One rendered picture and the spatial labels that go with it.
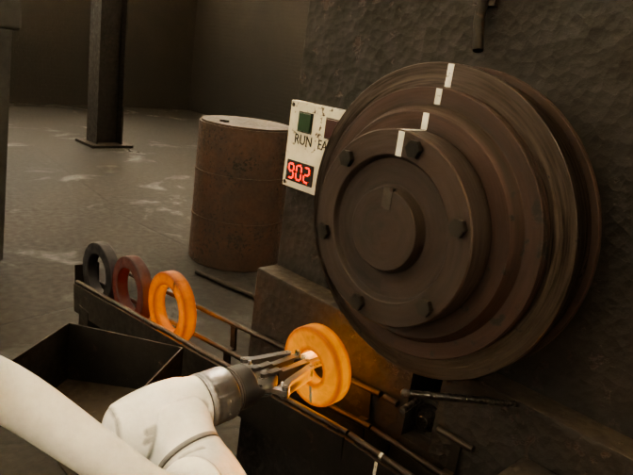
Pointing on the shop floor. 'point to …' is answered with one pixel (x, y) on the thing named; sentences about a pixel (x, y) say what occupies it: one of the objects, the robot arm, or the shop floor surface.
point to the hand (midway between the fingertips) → (316, 357)
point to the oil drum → (237, 193)
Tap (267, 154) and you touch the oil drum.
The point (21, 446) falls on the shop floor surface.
